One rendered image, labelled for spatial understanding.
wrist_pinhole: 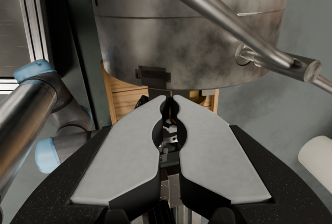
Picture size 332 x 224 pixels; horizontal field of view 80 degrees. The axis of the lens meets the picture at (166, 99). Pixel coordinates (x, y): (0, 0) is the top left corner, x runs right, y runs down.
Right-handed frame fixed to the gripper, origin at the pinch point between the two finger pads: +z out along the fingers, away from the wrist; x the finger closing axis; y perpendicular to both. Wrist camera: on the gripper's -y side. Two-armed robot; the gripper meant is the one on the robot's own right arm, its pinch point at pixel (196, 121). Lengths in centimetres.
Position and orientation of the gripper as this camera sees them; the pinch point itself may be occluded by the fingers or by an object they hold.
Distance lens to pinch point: 49.4
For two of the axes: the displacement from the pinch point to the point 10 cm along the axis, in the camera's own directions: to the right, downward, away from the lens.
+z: 9.7, -1.4, 1.9
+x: 2.4, 4.4, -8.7
